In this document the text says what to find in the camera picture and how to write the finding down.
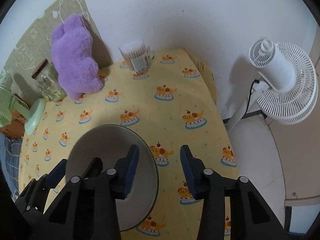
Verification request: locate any green desk fan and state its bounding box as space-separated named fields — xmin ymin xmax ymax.
xmin=0 ymin=71 xmax=47 ymax=136

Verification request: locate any black fan cable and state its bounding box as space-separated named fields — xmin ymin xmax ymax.
xmin=244 ymin=79 xmax=260 ymax=117

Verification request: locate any large grey-lined floral bowl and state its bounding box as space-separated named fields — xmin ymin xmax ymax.
xmin=65 ymin=124 xmax=160 ymax=232

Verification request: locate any clear cotton swab container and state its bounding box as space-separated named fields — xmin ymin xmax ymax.
xmin=119 ymin=39 xmax=154 ymax=74

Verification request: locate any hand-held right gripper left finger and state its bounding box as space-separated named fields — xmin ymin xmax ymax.
xmin=37 ymin=144 xmax=140 ymax=240

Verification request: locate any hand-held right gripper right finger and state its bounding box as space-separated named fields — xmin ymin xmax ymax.
xmin=180 ymin=144 xmax=288 ymax=240

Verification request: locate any wooden chair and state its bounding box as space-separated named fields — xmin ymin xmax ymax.
xmin=0 ymin=94 xmax=28 ymax=139

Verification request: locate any white standing fan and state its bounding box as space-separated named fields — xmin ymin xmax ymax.
xmin=223 ymin=37 xmax=318 ymax=132

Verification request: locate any blue plaid cloth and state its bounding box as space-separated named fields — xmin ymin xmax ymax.
xmin=0 ymin=134 xmax=25 ymax=195

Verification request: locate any green patterned cushion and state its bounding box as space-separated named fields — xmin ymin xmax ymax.
xmin=0 ymin=0 xmax=114 ymax=105

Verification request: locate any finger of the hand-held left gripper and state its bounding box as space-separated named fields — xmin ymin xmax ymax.
xmin=15 ymin=159 xmax=68 ymax=207
xmin=80 ymin=157 xmax=103 ymax=180

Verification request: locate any yellow printed tablecloth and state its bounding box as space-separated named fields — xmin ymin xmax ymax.
xmin=19 ymin=49 xmax=240 ymax=238

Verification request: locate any purple plush toy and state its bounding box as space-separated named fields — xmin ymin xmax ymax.
xmin=51 ymin=14 xmax=104 ymax=99

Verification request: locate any glass jar with dark lid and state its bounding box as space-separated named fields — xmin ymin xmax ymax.
xmin=31 ymin=59 xmax=67 ymax=103

